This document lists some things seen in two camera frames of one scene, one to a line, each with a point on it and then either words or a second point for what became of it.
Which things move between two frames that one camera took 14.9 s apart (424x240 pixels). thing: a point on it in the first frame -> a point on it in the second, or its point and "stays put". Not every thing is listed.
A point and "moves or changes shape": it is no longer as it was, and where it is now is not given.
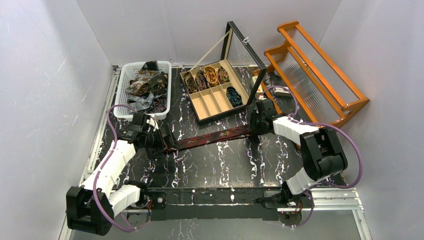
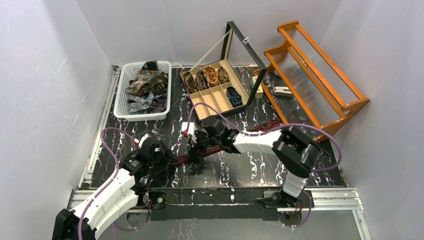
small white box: [280, 91] stays put
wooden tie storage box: [212, 90] stays put
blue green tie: [234, 97] stays put
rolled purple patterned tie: [201, 80] stays put
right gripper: [253, 120] -> [200, 144]
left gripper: [164, 138] -> [166, 158]
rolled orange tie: [211, 74] stays put
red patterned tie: [229, 132] moves or changes shape
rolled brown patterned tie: [223, 75] stays put
